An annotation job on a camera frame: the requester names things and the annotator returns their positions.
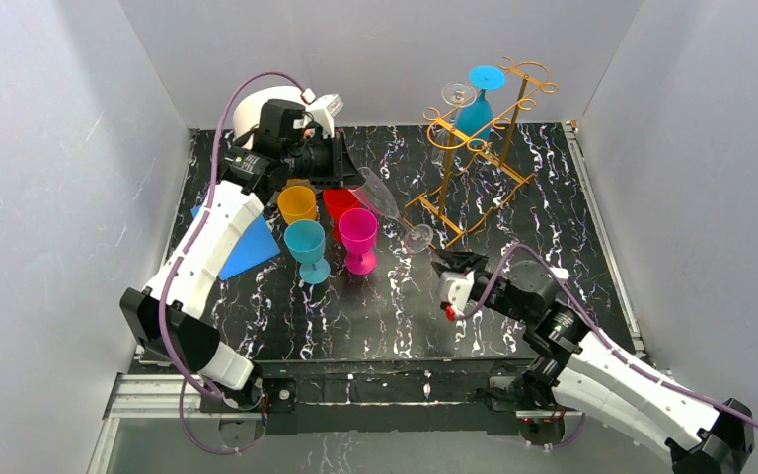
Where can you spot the clear wine glass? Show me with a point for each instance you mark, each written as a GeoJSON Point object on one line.
{"type": "Point", "coordinates": [377, 197]}
{"type": "Point", "coordinates": [457, 96]}

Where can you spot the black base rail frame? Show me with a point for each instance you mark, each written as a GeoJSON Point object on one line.
{"type": "Point", "coordinates": [368, 396]}

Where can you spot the blue flat sheet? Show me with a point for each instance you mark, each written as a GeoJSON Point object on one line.
{"type": "Point", "coordinates": [254, 247]}

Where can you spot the yellow wine glass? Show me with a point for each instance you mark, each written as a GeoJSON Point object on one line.
{"type": "Point", "coordinates": [297, 203]}

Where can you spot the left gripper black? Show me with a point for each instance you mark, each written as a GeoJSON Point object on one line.
{"type": "Point", "coordinates": [341, 161]}

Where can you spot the red wine glass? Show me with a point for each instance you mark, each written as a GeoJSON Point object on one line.
{"type": "Point", "coordinates": [338, 202]}

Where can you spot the light blue wine glass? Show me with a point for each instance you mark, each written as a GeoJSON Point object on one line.
{"type": "Point", "coordinates": [305, 240]}

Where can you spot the white cylindrical drawer box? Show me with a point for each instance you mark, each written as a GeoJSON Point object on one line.
{"type": "Point", "coordinates": [247, 113]}

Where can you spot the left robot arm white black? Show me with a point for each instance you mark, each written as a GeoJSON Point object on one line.
{"type": "Point", "coordinates": [164, 315]}

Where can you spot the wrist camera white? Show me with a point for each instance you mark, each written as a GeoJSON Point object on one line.
{"type": "Point", "coordinates": [320, 110]}
{"type": "Point", "coordinates": [454, 292]}

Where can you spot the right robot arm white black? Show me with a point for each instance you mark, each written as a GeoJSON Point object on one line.
{"type": "Point", "coordinates": [578, 366]}

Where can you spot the magenta wine glass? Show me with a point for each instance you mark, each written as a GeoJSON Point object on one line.
{"type": "Point", "coordinates": [358, 231]}

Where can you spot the gold wire glass rack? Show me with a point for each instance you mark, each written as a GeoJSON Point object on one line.
{"type": "Point", "coordinates": [463, 152]}

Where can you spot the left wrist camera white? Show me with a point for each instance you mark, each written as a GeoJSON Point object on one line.
{"type": "Point", "coordinates": [320, 110]}

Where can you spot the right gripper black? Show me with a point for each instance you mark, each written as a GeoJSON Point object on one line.
{"type": "Point", "coordinates": [470, 268]}

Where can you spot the teal wine glass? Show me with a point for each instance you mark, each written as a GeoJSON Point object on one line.
{"type": "Point", "coordinates": [479, 114]}

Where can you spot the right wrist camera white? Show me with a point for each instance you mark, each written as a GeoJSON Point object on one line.
{"type": "Point", "coordinates": [454, 292]}

